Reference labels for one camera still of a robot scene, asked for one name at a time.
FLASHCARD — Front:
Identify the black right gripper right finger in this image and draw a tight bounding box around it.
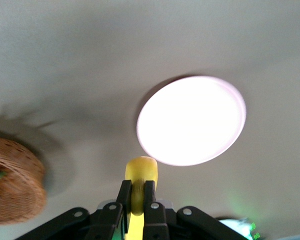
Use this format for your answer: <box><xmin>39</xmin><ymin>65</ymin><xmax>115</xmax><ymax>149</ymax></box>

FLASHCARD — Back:
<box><xmin>142</xmin><ymin>180</ymin><xmax>249</xmax><ymax>240</ymax></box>

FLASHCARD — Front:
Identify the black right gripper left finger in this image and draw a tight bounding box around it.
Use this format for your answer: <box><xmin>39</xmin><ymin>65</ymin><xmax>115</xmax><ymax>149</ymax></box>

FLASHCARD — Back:
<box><xmin>14</xmin><ymin>179</ymin><xmax>134</xmax><ymax>240</ymax></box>

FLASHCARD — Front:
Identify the yellow banana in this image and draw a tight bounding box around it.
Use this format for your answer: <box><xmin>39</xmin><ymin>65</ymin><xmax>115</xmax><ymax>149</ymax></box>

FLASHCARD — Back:
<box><xmin>124</xmin><ymin>156</ymin><xmax>159</xmax><ymax>240</ymax></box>

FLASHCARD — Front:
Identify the woven wicker basket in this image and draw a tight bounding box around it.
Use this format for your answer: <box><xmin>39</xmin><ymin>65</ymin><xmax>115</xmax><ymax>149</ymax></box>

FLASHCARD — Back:
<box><xmin>0</xmin><ymin>136</ymin><xmax>47</xmax><ymax>226</ymax></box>

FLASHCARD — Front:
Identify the pink round plate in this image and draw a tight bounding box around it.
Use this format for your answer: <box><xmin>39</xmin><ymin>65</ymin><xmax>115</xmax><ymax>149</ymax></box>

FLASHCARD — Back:
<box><xmin>136</xmin><ymin>75</ymin><xmax>247</xmax><ymax>167</ymax></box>

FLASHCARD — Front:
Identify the plain table cloth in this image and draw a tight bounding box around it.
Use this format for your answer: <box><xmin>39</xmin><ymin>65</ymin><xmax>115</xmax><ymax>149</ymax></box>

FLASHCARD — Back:
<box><xmin>0</xmin><ymin>0</ymin><xmax>300</xmax><ymax>240</ymax></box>

